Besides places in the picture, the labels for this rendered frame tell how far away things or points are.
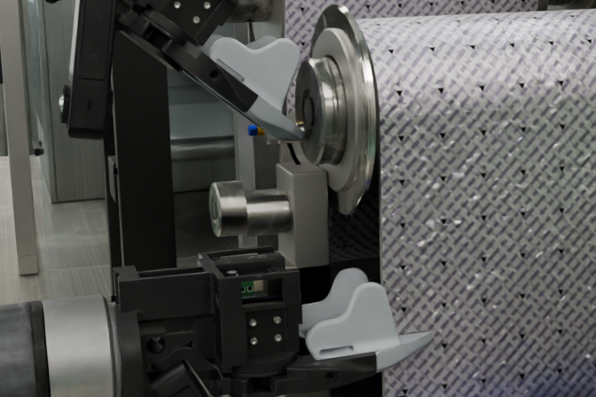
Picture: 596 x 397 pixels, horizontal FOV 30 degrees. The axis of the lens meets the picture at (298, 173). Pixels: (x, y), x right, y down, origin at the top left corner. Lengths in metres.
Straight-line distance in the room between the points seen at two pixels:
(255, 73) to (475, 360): 0.25
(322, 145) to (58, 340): 0.22
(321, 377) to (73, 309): 0.16
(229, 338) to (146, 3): 0.22
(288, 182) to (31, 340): 0.23
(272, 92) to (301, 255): 0.13
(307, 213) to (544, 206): 0.17
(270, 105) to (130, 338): 0.19
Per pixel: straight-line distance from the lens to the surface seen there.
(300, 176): 0.80
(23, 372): 0.69
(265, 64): 0.76
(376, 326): 0.74
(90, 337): 0.69
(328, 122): 0.75
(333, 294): 0.77
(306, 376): 0.71
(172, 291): 0.70
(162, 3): 0.73
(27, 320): 0.70
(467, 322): 0.78
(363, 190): 0.74
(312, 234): 0.81
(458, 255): 0.77
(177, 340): 0.72
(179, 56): 0.73
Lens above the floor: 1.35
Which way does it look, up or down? 10 degrees down
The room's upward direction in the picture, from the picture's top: 2 degrees counter-clockwise
